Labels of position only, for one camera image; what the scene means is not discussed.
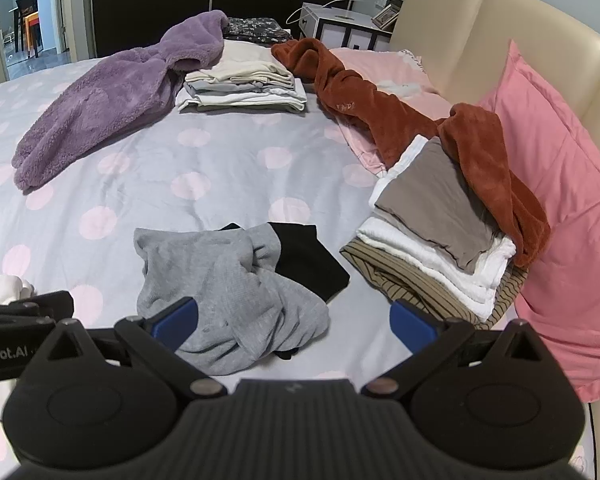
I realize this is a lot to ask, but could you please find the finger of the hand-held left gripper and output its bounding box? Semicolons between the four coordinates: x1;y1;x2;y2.
0;290;76;330

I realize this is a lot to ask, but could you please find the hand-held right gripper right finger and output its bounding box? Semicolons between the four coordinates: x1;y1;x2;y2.
360;299;551;403

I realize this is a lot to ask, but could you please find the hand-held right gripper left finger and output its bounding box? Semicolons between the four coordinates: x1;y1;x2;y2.
42;296;227;403

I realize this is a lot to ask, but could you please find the grey knit garment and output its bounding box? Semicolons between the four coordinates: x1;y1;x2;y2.
132;222;331;376

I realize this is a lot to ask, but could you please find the white cloth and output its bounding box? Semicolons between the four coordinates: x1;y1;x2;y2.
0;275;36;418

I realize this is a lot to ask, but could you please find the white folded towel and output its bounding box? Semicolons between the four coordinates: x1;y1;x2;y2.
356;135;517;322

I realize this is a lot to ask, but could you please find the taupe folded garment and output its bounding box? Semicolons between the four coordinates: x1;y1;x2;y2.
374;137;506;275

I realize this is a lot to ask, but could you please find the polka dot bed sheet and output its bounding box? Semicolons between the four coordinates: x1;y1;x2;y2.
0;45;591;480

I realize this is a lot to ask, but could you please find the pink pillow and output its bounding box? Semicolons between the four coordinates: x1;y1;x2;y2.
477;39;600;403

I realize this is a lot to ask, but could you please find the purple fleece garment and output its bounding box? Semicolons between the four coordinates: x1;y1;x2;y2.
11;10;230;193

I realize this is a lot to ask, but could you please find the rust fleece garment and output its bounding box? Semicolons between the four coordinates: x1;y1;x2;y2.
271;37;552;268

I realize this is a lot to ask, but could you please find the cream folded garment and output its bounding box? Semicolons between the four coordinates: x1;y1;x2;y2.
185;40;296;93

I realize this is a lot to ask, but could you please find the light pink blanket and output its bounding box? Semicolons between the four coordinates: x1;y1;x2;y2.
325;46;456;178

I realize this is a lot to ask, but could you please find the orange chair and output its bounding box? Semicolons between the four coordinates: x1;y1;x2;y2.
24;12;42;57

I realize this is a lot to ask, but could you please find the dark wooden table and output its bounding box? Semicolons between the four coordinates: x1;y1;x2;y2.
15;0;40;58

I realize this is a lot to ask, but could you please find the dark floral cloth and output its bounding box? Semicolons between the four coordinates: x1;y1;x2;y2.
222;16;293;46

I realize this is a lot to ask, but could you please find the white nightstand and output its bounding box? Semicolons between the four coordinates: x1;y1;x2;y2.
297;2;396;53

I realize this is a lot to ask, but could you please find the beige padded headboard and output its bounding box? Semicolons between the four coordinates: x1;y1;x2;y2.
390;0;600;466

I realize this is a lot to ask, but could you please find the black wardrobe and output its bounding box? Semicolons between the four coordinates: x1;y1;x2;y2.
90;0;363;61

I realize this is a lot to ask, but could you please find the picture frame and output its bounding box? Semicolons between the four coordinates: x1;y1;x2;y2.
371;4;402;30

